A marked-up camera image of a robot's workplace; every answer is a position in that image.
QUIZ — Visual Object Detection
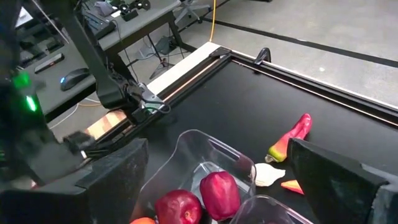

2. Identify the clear plastic basket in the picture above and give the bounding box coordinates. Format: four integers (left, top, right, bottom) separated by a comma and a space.
130, 129, 257, 224
229, 194, 314, 224

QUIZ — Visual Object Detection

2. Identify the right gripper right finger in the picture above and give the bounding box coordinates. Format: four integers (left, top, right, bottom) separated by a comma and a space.
287, 138, 389, 224

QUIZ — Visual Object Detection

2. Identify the yellow floor cable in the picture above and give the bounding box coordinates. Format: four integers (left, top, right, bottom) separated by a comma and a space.
209, 0, 218, 43

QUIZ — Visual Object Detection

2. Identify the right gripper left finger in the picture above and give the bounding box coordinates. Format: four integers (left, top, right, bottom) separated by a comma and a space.
71, 138, 150, 224

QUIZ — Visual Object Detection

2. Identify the orange carrot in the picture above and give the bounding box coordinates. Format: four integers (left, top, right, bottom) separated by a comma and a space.
280, 179, 305, 196

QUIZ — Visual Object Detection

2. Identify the black table edge clamp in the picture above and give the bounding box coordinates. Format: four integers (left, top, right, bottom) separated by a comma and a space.
253, 47, 272, 66

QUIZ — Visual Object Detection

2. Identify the grey office chair base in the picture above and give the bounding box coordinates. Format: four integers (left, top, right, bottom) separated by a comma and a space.
173, 0, 213, 26

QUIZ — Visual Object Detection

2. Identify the black flat handset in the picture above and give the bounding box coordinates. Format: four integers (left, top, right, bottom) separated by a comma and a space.
34, 53, 65, 74

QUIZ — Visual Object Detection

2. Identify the black computer mouse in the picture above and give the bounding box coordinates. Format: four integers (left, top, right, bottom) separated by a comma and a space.
60, 67, 91, 92

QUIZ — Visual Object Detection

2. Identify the dark red tall apple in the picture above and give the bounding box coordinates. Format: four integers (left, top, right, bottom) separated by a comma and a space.
199, 170, 242, 222

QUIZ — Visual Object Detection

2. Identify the black table frame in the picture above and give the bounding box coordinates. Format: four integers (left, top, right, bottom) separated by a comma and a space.
83, 46, 398, 150

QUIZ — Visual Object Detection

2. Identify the black corner bracket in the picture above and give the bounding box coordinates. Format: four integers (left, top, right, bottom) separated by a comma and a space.
208, 46, 233, 59

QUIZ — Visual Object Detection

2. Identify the grey desk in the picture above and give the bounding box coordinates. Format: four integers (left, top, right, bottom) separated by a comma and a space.
79, 0, 183, 54
17, 39, 99, 116

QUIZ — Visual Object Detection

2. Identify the round red apple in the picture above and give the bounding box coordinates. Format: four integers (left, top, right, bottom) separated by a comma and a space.
154, 189, 203, 224

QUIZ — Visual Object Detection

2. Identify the white garlic bulb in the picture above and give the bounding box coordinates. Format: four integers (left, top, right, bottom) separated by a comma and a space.
250, 162, 287, 188

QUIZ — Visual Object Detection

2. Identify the orange fruit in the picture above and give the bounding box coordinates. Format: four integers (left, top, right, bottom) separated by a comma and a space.
130, 217, 156, 224

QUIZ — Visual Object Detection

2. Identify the red chili pepper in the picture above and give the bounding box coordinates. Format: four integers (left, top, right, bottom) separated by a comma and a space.
264, 113, 313, 164

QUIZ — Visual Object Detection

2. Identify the wooden bench top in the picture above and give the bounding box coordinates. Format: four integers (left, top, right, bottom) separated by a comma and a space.
85, 109, 129, 140

